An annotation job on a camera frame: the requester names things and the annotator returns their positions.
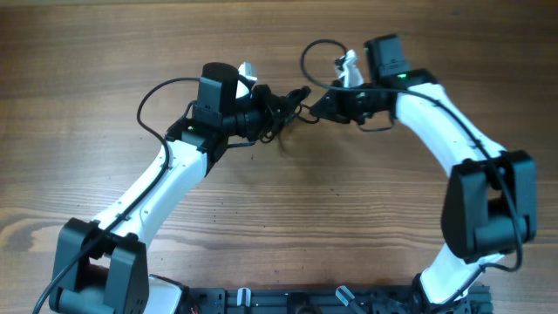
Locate black USB cable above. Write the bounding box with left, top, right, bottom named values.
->
left=259, top=85, right=322, bottom=145

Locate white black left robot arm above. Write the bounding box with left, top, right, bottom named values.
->
left=35, top=62, right=310, bottom=313

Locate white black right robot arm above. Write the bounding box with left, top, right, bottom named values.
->
left=310, top=34, right=537, bottom=313

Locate black right camera cable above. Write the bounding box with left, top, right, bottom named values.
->
left=299, top=38, right=524, bottom=314

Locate black camera cable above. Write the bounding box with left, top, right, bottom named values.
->
left=299, top=38, right=524, bottom=314
left=32, top=76, right=258, bottom=314

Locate black left camera cable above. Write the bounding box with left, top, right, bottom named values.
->
left=32, top=76, right=258, bottom=314

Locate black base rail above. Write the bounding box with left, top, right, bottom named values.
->
left=187, top=285, right=493, bottom=314

